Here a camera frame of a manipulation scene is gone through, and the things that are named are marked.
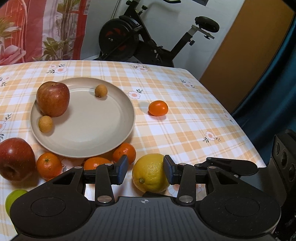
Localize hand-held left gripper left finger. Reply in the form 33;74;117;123
40;155;128;206

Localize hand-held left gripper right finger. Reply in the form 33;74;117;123
163;155;251;206

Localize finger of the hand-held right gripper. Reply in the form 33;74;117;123
145;191;173;198
194;157;259;180

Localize yellow lemon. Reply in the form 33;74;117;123
132;153;170;193

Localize orange tangerine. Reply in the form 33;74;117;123
36;153;63;179
112;143;137;164
148;100;168;116
84;157;114;171

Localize beige round plate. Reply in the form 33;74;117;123
30;77;136;158

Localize tan longan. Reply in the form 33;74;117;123
95;85;107;98
38;115;54;133

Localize pale red apple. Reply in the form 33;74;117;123
36;82;70;118

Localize green apple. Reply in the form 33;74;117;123
5;189;28;216

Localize orange checked floral tablecloth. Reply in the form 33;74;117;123
0;60;267;239

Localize teal curtain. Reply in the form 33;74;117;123
231;19;296;160

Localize dark red apple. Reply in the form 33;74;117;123
0;137;36;181

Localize orange wooden door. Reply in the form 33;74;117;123
199;0;294;114

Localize black exercise bike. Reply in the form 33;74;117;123
98;0;220;68

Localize white plant print cloth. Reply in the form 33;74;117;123
23;0;89;62

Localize dark window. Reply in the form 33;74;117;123
185;0;208;7

